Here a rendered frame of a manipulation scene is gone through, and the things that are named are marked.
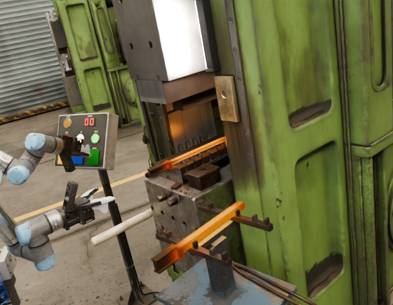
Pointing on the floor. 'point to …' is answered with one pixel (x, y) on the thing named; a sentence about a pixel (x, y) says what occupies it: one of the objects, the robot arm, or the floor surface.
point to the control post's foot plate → (129, 298)
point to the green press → (94, 60)
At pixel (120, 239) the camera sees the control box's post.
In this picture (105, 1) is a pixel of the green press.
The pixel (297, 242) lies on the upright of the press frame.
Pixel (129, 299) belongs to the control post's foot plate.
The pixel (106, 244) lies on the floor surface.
